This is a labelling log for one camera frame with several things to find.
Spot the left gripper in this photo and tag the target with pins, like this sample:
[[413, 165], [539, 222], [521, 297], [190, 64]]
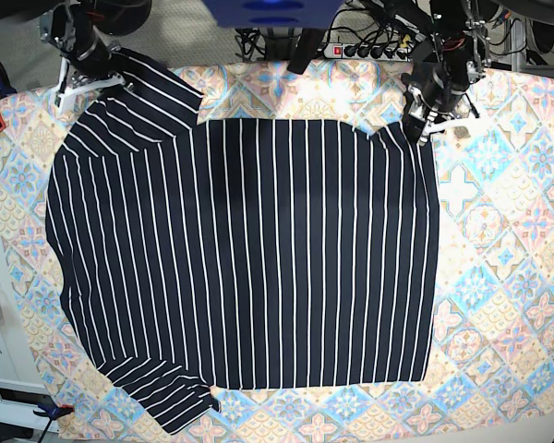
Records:
[[429, 88]]

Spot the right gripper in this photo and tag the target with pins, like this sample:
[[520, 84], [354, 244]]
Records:
[[93, 62]]

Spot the navy white striped T-shirt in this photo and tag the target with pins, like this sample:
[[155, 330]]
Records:
[[239, 253]]

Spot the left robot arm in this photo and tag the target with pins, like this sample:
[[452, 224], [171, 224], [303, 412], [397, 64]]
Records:
[[457, 35]]

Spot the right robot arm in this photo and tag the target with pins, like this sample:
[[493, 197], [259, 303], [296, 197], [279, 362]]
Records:
[[73, 28]]

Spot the white power strip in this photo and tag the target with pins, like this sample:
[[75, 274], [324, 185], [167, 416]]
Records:
[[368, 51]]

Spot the white box bottom left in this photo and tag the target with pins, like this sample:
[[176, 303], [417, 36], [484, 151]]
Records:
[[20, 400]]

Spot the orange black clamp bottom left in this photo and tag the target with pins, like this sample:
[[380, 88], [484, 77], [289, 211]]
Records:
[[52, 411]]

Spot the black support post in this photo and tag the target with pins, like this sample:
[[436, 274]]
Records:
[[307, 46]]

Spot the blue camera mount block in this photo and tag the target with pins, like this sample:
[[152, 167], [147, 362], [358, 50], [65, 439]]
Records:
[[313, 14]]

